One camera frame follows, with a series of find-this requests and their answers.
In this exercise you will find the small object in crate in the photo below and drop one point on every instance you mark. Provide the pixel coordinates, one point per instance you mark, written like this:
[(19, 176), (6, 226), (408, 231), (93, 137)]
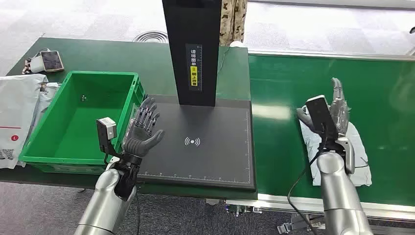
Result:
[(84, 98)]

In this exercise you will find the crumpled grey mailer bag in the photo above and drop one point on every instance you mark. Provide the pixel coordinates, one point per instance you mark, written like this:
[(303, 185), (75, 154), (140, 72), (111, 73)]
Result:
[(48, 94)]

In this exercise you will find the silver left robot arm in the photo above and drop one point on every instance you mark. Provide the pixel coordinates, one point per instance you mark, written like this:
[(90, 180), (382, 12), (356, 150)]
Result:
[(103, 201)]

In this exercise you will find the black scanner column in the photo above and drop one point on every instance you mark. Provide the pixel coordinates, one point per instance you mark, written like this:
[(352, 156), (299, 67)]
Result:
[(181, 32)]

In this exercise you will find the white package with red mark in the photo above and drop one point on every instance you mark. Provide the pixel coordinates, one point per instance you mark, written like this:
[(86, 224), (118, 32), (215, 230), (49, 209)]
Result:
[(16, 107)]

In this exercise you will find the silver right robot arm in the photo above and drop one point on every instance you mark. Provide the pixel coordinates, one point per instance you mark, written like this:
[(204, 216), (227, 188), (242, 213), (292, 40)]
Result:
[(337, 194)]

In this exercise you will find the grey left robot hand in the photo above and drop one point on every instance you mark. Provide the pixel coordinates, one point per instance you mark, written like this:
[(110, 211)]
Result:
[(139, 139)]

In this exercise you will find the grey package with black print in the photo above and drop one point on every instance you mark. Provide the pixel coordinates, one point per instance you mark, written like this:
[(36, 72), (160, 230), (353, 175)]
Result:
[(360, 154)]

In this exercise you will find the smartphone with dark screen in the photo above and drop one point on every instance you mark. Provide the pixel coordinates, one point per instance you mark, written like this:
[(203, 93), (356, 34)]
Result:
[(52, 61)]

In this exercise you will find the white power bank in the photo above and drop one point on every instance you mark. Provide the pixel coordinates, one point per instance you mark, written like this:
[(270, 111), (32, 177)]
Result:
[(36, 64)]

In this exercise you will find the black scanner platform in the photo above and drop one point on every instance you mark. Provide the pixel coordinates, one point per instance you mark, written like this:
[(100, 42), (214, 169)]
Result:
[(210, 162)]

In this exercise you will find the green plastic crate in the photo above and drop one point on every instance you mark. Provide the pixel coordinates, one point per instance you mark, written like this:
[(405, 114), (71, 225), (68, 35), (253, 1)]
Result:
[(77, 136)]

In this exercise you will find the yellow and black column label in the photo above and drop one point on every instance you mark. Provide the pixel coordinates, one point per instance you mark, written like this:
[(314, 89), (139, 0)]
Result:
[(193, 76)]

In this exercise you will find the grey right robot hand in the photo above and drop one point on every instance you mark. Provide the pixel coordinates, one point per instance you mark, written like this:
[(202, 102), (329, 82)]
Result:
[(341, 113)]

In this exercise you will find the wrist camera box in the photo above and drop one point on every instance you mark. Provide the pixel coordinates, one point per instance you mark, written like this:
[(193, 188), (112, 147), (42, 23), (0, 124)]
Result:
[(319, 113), (108, 128)]

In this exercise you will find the dark green table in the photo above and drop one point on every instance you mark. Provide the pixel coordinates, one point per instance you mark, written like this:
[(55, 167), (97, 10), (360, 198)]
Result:
[(113, 55)]

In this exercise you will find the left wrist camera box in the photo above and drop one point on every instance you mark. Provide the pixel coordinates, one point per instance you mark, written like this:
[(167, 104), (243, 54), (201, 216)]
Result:
[(108, 128)]

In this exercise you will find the green conveyor belt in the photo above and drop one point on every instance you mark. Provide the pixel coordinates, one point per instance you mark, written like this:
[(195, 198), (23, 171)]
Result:
[(278, 155)]

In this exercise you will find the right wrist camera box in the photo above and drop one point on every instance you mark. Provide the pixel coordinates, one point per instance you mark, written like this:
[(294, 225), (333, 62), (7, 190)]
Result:
[(319, 113)]

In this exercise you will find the round ribbed floor grille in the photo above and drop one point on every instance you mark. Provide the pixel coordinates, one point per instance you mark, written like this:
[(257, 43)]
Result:
[(150, 36)]

